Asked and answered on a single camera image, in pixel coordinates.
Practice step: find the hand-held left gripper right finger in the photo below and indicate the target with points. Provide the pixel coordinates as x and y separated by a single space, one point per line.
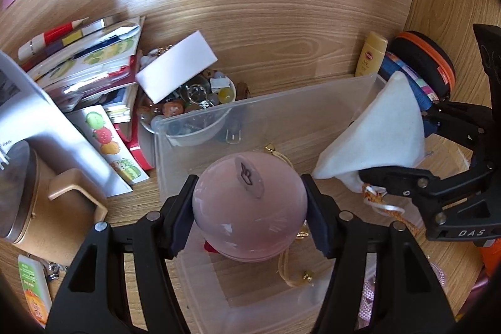
319 228

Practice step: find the white rectangular box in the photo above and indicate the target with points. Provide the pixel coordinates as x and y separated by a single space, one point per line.
176 68

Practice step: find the stack of small cards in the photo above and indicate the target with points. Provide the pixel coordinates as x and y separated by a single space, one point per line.
119 103

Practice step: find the clear plastic storage bin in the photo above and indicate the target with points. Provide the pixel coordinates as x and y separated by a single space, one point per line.
274 115

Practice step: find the blue patterned pencil pouch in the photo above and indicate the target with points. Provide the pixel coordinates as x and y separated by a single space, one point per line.
426 101

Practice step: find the white cloth pouch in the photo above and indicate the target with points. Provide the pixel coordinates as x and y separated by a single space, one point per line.
383 130

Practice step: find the pile of polished stones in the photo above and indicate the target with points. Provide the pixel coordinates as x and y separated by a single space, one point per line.
174 108

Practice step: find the green orange tube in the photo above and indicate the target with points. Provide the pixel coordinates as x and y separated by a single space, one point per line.
33 291

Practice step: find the black binder clip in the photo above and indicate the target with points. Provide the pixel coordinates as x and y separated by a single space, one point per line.
53 273

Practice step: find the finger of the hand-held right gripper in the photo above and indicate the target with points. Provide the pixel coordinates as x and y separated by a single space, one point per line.
454 118
403 180

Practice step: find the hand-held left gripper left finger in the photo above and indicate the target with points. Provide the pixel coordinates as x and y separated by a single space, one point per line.
181 224

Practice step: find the pink round case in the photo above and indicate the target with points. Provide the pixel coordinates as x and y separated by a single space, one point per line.
242 216

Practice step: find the yellow sunscreen bottle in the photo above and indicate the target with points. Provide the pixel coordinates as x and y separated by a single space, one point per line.
370 56

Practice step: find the white bowl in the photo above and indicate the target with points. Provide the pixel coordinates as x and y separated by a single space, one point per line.
231 91

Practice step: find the fruit character sticker sheet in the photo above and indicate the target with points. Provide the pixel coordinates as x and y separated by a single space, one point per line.
109 150

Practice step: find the black orange zip case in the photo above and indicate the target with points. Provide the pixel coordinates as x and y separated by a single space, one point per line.
422 52

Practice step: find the stack of fruit-print booklets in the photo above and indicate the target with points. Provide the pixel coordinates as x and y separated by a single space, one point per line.
98 52

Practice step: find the red white marker pen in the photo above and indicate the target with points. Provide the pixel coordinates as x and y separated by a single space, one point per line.
54 34

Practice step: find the red book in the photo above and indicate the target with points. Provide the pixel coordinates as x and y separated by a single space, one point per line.
137 150

